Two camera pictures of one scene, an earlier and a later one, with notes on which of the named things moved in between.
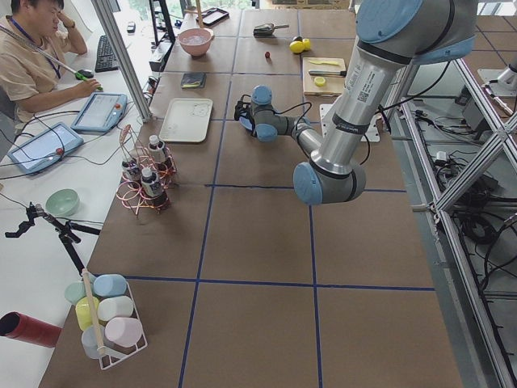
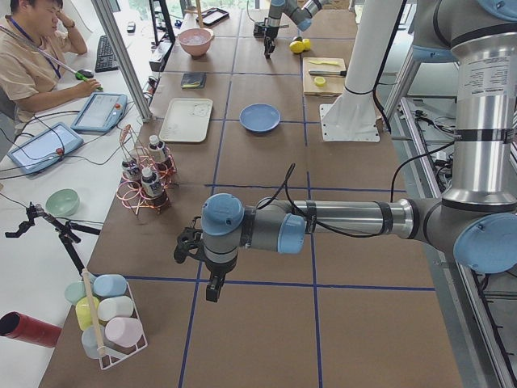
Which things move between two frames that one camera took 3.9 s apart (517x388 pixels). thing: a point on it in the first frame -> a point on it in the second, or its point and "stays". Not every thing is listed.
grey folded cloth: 193,80 stays
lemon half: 319,81 stays
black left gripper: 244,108 -> 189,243
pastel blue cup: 109,284 stays
